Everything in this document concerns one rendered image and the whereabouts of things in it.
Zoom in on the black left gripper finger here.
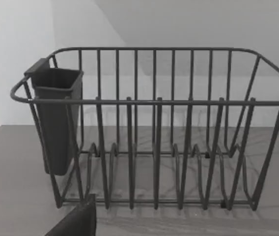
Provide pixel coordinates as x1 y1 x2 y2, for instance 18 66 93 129
45 193 97 236

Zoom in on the dark grey cutlery holder cup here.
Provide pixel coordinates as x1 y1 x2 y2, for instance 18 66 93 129
24 58 84 176

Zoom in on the dark grey wire dish rack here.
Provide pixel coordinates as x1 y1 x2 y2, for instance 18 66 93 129
10 47 279 211

